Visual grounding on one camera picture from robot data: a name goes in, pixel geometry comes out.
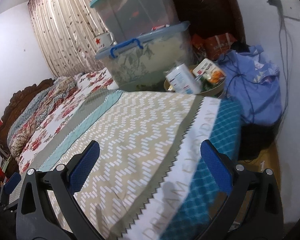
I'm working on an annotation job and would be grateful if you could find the white enamel star mug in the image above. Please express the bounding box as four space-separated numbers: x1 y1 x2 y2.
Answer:
95 32 116 53

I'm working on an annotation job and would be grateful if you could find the folded patchwork floral quilt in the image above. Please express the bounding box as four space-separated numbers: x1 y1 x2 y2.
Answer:
7 76 77 159

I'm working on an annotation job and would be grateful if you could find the floral bed sheet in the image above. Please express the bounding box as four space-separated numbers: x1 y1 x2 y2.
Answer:
18 68 114 173

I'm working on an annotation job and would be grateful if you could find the upper clear storage bin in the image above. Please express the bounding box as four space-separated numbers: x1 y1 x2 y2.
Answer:
90 0 179 43

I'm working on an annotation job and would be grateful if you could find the lower clear storage bin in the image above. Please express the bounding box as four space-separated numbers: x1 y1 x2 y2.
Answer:
95 21 194 92

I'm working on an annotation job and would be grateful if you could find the clear storage bin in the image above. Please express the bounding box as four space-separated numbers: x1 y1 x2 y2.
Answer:
90 0 179 43
95 21 194 92

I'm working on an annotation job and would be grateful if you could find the black wall cable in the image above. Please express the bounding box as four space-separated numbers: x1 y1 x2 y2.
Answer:
266 0 300 136

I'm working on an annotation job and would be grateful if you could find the carved wooden headboard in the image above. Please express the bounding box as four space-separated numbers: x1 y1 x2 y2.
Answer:
0 79 54 172

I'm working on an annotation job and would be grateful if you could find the blue cloth bundle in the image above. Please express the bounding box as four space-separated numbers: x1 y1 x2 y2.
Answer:
217 45 282 126

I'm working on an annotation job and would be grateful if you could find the beige leaf pattern curtain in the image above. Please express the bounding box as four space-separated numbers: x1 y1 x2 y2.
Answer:
28 0 108 77

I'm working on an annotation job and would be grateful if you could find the white sponge pack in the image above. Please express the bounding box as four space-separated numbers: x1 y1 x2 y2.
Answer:
164 63 202 94

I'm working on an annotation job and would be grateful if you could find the red snack bag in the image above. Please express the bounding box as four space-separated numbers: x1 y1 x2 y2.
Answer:
191 33 237 61

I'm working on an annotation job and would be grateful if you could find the chevron patterned bed quilt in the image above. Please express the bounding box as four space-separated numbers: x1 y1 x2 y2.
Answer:
21 90 242 239

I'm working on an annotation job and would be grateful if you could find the white snack wrapper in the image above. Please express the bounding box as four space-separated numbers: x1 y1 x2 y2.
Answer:
192 59 226 85

